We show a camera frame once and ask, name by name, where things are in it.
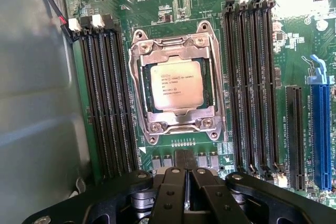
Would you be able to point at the black expansion slot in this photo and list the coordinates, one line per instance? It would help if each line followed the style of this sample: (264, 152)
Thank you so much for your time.
(295, 134)

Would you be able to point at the grey metal PC case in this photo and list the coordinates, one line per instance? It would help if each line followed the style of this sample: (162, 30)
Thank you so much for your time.
(34, 103)

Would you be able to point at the black RAM slot white latch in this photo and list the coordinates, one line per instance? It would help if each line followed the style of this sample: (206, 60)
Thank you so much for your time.
(95, 103)
(114, 103)
(245, 77)

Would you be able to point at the blue expansion slot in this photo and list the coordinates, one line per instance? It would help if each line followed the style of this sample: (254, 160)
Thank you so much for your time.
(321, 129)

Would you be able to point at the silver round capacitor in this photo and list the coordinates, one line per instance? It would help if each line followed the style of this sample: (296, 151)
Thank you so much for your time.
(321, 25)

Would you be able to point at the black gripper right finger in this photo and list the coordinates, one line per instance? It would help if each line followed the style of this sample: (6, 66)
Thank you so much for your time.
(210, 197)

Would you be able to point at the silver CPU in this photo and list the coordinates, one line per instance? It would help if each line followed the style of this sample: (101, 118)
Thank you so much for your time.
(177, 85)

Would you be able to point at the metal CPU socket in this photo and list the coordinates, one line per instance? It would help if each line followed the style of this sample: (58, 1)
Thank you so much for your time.
(147, 48)

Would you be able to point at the silver socket cover frame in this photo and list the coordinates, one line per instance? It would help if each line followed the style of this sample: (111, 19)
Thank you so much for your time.
(181, 48)

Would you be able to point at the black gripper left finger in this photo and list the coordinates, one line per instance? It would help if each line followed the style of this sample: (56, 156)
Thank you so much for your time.
(168, 195)

